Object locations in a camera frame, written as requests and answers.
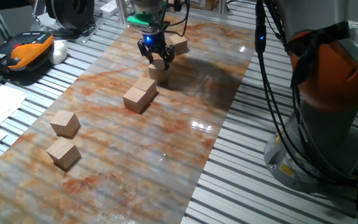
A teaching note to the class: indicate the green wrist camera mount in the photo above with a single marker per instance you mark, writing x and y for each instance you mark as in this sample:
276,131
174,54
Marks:
141,19

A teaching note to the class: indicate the white computer mouse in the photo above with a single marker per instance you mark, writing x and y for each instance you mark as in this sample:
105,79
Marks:
57,52

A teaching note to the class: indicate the wooden cube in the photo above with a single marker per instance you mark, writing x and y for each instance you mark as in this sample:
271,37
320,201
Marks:
63,153
146,85
135,100
158,73
64,123
179,45

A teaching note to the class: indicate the orange black teach pendant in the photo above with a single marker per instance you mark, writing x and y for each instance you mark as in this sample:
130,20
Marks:
23,51

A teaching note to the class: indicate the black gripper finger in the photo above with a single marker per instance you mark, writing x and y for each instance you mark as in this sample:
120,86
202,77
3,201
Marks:
169,56
144,51

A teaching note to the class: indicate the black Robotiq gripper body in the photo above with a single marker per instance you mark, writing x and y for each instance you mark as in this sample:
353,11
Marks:
153,39

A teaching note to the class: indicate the aluminium upright post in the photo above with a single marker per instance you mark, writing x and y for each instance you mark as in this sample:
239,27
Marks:
121,12

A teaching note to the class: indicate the brown cardboard box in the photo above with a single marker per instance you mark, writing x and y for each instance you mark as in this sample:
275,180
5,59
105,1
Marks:
205,3

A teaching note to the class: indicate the white power strip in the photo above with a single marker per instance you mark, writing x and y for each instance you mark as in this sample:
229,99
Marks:
109,7

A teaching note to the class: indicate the aluminium frame beam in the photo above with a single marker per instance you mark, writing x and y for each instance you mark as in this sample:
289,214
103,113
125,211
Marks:
222,6

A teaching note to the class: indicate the black round spool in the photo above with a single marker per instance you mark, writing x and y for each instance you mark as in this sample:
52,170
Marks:
70,12

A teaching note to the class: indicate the orange marble pattern mat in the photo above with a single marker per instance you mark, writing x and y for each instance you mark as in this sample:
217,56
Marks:
120,155

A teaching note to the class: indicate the dark sleeved forearm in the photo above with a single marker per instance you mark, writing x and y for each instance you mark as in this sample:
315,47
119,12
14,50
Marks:
2,3

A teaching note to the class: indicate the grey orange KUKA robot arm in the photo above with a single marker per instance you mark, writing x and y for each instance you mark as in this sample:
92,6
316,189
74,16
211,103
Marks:
322,93

